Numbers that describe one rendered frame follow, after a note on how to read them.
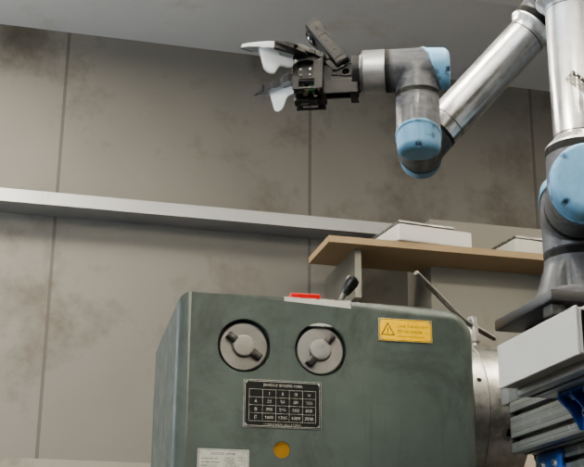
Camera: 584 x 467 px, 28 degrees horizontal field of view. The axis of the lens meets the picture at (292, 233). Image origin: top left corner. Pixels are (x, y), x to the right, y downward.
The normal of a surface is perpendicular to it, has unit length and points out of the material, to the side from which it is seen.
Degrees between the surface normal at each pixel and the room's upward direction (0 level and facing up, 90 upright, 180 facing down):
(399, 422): 90
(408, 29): 180
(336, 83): 82
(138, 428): 90
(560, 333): 90
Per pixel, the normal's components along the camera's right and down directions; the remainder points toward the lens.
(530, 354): -0.97, -0.08
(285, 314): 0.20, -0.31
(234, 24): -0.01, 0.95
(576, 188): -0.12, -0.18
